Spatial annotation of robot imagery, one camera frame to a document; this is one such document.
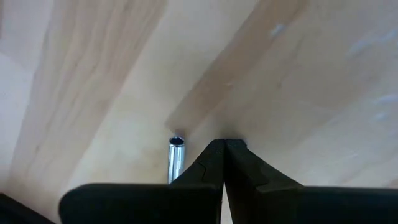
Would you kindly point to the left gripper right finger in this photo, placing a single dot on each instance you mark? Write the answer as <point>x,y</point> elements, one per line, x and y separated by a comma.
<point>311,205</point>

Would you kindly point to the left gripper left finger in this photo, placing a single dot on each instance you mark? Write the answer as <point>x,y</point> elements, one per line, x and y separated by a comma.
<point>140,205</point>

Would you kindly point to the chrome socket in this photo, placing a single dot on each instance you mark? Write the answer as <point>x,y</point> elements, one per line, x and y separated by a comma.
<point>176,158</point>

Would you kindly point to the black table rig frame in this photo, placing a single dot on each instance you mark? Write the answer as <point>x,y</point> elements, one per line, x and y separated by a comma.
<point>12,214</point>

